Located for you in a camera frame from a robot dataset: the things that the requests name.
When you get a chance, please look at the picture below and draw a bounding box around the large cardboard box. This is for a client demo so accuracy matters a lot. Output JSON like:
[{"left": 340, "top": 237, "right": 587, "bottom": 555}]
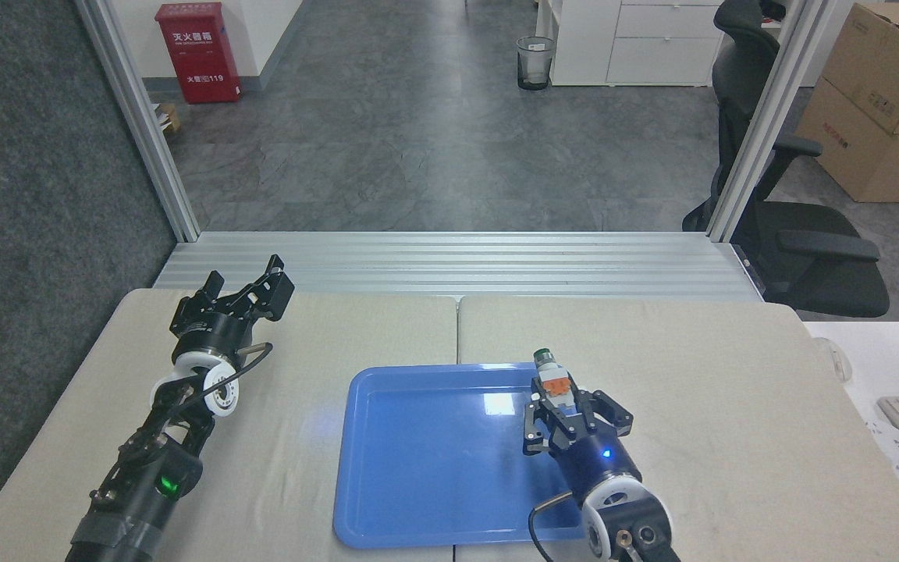
[
  {"left": 795, "top": 76, "right": 899, "bottom": 205},
  {"left": 822, "top": 2, "right": 899, "bottom": 137}
]

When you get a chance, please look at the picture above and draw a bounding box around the white drawer cabinet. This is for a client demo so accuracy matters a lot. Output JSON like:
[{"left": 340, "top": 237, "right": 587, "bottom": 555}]
[{"left": 535, "top": 0, "right": 727, "bottom": 87}]

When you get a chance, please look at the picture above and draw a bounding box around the white computer mouse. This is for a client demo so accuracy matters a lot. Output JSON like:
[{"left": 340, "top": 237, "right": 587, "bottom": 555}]
[{"left": 812, "top": 337, "right": 855, "bottom": 383}]

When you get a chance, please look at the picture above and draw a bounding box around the grey orange switch part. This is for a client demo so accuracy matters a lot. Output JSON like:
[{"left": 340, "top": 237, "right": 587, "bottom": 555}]
[{"left": 533, "top": 349, "right": 577, "bottom": 408}]

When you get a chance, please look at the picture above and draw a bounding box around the silver aluminium post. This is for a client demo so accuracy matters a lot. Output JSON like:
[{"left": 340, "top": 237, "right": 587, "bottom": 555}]
[
  {"left": 75, "top": 0, "right": 201, "bottom": 243},
  {"left": 705, "top": 0, "right": 842, "bottom": 243}
]

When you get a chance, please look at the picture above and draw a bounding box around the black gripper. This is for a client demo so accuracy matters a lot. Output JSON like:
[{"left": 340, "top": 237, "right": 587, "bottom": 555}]
[
  {"left": 171, "top": 254, "right": 295, "bottom": 361},
  {"left": 522, "top": 379, "right": 642, "bottom": 500}
]

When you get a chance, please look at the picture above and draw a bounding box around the black mesh waste bin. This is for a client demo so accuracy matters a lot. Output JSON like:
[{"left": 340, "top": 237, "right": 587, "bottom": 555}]
[{"left": 517, "top": 36, "right": 557, "bottom": 91}]

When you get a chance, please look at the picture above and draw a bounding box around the red fire extinguisher box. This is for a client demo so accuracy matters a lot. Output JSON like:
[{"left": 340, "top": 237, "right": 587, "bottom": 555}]
[{"left": 155, "top": 2, "right": 243, "bottom": 105}]

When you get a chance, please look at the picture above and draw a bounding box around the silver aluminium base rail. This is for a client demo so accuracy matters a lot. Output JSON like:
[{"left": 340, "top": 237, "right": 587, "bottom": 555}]
[{"left": 153, "top": 231, "right": 766, "bottom": 302}]

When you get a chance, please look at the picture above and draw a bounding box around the white power strip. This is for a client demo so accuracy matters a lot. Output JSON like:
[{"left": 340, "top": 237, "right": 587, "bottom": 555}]
[{"left": 863, "top": 420, "right": 899, "bottom": 489}]

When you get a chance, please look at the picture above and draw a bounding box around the black office chair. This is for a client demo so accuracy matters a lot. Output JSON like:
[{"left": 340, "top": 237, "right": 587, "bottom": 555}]
[{"left": 682, "top": 0, "right": 891, "bottom": 319}]

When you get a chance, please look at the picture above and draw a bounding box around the blue plastic tray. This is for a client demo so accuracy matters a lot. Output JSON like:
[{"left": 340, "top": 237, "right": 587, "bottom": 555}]
[{"left": 332, "top": 361, "right": 606, "bottom": 549}]

